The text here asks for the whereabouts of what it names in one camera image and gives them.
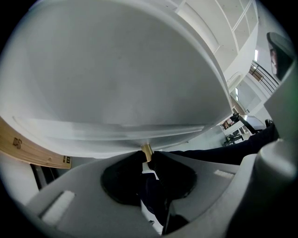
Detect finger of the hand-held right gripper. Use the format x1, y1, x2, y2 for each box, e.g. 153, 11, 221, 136
266, 32, 294, 81

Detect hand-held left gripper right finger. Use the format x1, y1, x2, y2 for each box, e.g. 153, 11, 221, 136
151, 151, 240, 238

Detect person's dark trousers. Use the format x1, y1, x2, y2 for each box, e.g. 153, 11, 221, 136
139, 120, 278, 225

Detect brown cardboard box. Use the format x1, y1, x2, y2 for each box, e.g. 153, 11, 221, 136
0, 116, 73, 170

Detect small white drawer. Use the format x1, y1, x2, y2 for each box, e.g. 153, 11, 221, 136
0, 0, 233, 160

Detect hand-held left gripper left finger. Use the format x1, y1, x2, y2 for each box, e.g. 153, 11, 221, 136
25, 150, 161, 238

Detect brass drawer knob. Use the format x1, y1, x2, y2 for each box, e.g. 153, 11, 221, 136
141, 144, 153, 163

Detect white desk with shelf hutch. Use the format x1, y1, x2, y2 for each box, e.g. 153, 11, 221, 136
163, 0, 260, 114

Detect black balcony railing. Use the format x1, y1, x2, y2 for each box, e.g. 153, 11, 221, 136
248, 59, 280, 94

